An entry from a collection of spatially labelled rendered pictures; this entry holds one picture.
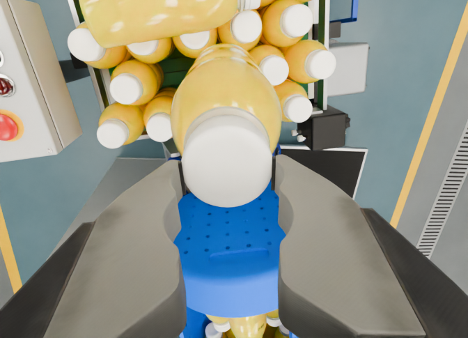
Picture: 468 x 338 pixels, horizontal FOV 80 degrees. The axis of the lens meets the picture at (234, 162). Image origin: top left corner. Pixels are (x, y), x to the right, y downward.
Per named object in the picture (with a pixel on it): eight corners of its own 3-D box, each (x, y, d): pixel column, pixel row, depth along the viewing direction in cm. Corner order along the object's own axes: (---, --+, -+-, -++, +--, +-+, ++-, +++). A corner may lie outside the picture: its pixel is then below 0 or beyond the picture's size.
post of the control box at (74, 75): (138, 58, 137) (23, 92, 45) (137, 49, 135) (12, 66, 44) (147, 57, 137) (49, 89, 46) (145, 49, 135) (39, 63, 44)
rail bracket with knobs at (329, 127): (287, 137, 65) (302, 153, 55) (285, 106, 62) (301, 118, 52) (328, 131, 65) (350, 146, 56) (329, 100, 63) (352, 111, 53)
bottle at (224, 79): (221, 24, 27) (219, 37, 10) (273, 75, 29) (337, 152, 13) (176, 80, 29) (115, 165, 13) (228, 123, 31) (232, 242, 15)
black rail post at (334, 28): (312, 40, 57) (329, 40, 50) (312, 24, 56) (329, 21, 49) (322, 39, 57) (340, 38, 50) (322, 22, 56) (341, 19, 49)
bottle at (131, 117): (152, 90, 57) (134, 109, 41) (156, 123, 60) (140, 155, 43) (116, 90, 57) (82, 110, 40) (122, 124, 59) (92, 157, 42)
